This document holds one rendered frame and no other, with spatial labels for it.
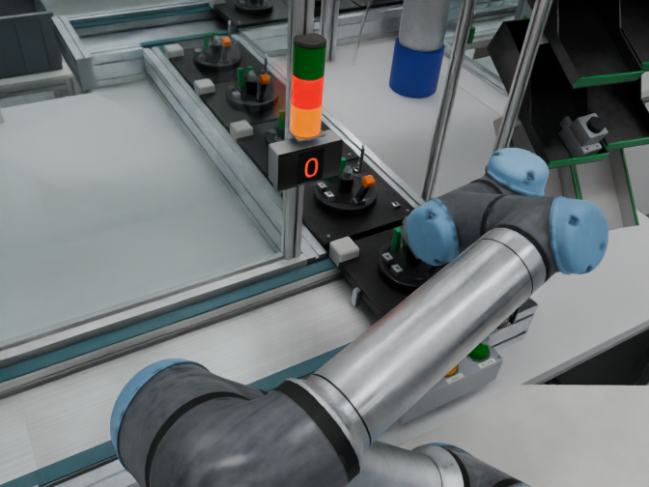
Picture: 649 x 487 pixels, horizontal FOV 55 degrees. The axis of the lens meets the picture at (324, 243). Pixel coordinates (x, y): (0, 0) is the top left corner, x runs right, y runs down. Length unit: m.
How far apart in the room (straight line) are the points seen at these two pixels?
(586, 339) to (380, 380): 0.90
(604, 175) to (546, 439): 0.59
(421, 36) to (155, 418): 1.61
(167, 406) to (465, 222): 0.37
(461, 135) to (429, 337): 1.40
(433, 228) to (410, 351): 0.22
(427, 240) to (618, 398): 0.68
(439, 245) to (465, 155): 1.12
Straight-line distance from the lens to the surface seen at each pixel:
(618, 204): 1.49
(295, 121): 1.03
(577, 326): 1.40
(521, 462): 1.16
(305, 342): 1.15
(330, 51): 2.25
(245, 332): 1.17
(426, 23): 1.98
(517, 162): 0.81
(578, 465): 1.20
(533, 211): 0.66
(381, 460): 0.74
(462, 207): 0.73
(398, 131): 1.88
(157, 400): 0.58
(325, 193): 1.34
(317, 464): 0.49
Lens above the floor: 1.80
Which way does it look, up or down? 41 degrees down
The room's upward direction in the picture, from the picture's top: 5 degrees clockwise
